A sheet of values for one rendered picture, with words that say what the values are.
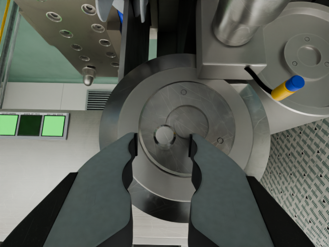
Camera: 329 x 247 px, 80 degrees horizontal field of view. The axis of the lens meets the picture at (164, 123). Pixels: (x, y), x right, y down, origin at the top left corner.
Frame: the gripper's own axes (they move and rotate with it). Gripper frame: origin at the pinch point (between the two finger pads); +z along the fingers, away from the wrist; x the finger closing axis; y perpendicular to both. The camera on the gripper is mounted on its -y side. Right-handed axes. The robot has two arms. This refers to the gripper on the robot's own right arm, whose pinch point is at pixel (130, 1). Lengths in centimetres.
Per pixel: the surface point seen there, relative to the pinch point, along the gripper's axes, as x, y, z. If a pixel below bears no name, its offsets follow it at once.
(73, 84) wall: -137, -102, 263
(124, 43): 0.1, 7.0, -2.0
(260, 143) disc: 12.5, 17.0, -3.1
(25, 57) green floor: -168, -109, 200
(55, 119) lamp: -23.7, 7.9, 29.3
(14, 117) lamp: -34.2, 7.6, 29.3
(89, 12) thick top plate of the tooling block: -8.9, -6.4, 9.0
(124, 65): 0.2, 9.4, -2.0
